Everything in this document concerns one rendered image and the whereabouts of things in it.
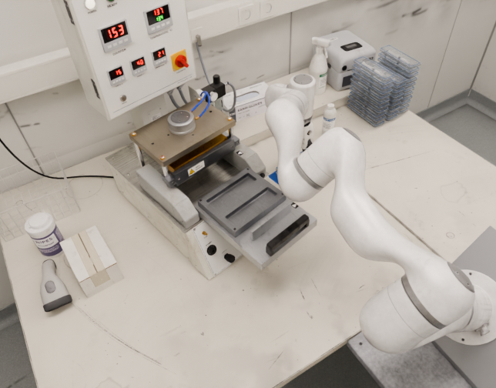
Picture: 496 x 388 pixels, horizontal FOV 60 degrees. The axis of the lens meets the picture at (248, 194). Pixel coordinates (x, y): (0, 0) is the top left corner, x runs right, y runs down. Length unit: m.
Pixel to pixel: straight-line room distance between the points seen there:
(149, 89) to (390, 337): 0.95
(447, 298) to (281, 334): 0.55
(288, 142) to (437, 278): 0.45
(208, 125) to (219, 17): 0.59
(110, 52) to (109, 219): 0.62
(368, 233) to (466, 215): 0.77
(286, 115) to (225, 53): 0.89
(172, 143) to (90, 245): 0.42
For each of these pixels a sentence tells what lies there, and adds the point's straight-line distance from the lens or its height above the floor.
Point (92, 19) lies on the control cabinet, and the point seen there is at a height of 1.44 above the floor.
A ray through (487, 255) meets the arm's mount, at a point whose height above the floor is 0.96.
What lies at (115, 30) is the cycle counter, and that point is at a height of 1.40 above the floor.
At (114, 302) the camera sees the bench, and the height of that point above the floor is 0.75.
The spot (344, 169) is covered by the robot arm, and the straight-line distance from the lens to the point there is 0.98.
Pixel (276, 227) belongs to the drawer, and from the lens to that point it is 1.20.
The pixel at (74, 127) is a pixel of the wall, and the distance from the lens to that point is 1.81.
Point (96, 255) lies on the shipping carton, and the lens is 1.40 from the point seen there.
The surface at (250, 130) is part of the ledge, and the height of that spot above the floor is 0.79.
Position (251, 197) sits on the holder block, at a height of 0.99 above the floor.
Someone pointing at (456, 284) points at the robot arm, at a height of 1.21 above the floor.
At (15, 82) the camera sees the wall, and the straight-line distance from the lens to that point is 1.63.
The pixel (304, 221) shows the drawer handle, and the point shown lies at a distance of 1.17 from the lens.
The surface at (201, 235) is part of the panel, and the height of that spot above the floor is 0.89.
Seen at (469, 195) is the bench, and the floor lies 0.75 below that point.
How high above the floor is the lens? 1.90
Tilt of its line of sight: 46 degrees down
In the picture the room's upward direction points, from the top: 3 degrees counter-clockwise
